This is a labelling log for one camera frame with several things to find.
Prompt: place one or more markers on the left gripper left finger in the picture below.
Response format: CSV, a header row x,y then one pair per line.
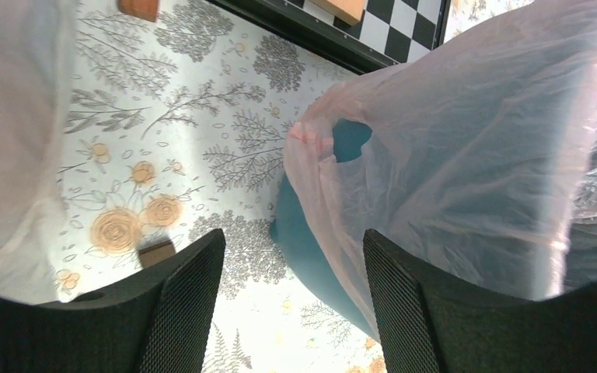
x,y
157,320

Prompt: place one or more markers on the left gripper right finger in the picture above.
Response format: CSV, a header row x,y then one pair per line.
x,y
432,321

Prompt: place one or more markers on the pink plastic trash bag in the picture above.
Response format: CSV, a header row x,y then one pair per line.
x,y
479,158

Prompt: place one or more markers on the teal plastic trash bin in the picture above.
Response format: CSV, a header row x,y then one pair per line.
x,y
302,253

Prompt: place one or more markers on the large translucent bag of bags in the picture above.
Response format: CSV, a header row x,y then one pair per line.
x,y
36,43

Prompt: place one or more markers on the dark brown wooden block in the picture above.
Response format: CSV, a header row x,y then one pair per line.
x,y
157,253

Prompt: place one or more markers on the floral patterned table mat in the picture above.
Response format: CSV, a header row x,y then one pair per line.
x,y
176,128

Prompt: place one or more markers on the black white checkerboard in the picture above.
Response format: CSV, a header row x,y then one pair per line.
x,y
390,32

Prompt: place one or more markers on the small brown cube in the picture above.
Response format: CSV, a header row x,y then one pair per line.
x,y
141,9

